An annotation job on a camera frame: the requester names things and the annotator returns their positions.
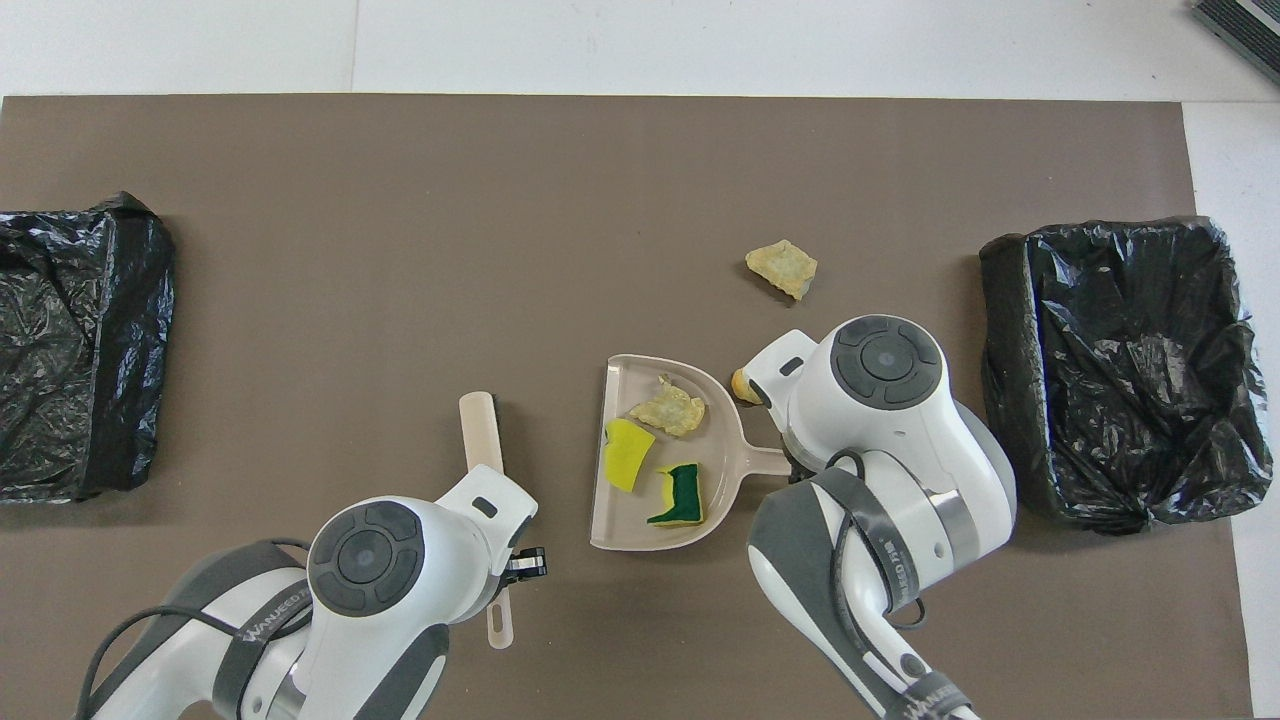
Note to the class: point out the beige plastic dustpan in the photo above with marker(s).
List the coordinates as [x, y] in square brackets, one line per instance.
[625, 517]

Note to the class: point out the beige hand brush black bristles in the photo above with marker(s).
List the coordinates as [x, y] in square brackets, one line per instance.
[478, 430]

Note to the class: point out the plain yellow sponge piece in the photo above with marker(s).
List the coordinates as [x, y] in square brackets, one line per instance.
[627, 455]

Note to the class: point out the notched yellow green sponge piece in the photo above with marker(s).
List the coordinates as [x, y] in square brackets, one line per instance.
[683, 497]

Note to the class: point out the pale yellow grey torn scrap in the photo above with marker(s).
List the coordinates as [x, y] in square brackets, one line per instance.
[668, 407]

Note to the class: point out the orange striped croissant-like scrap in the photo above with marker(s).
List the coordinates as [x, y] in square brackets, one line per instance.
[743, 386]

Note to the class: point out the pale yellow chunky scrap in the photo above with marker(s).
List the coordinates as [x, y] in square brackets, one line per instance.
[782, 268]

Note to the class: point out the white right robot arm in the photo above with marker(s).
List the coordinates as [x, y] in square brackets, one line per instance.
[890, 400]

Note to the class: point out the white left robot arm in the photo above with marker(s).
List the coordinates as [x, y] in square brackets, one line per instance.
[400, 570]

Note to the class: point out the trash bin with black bag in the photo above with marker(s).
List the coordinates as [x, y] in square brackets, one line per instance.
[80, 350]
[1130, 380]

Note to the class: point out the brown table mat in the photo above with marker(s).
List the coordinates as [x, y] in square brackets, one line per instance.
[640, 180]

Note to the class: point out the dark grey ribbed object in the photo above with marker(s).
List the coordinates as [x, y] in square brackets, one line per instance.
[1245, 25]

